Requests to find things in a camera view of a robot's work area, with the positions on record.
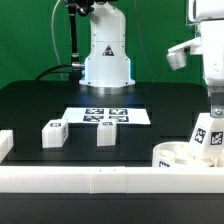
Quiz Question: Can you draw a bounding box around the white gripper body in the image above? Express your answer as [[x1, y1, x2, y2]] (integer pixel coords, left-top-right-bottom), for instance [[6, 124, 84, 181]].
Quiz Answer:
[[200, 20, 224, 86]]

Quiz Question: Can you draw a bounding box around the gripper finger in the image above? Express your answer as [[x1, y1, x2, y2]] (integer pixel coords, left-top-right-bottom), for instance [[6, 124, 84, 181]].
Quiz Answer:
[[210, 86, 224, 117]]

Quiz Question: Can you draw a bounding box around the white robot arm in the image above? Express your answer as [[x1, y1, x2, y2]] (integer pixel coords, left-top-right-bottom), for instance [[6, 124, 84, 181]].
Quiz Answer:
[[79, 0, 224, 118]]

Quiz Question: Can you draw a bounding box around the white sheet with tags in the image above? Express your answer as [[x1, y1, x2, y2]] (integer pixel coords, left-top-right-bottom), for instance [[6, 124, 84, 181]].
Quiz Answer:
[[62, 107, 151, 125]]

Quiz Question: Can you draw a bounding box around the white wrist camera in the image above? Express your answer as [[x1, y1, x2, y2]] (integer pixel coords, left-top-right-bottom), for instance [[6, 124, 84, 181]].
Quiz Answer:
[[166, 37, 202, 70]]

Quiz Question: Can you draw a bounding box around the grey cable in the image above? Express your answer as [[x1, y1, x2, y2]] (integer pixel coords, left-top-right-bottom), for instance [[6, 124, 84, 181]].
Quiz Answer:
[[50, 0, 65, 81]]

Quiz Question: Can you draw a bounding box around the black cable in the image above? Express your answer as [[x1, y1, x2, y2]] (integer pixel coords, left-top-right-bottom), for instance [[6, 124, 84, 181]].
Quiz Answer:
[[35, 63, 84, 82]]

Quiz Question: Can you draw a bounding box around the white U-shaped fence frame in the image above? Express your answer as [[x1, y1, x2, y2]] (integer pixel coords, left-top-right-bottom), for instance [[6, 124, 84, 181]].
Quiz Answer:
[[0, 130, 224, 194]]

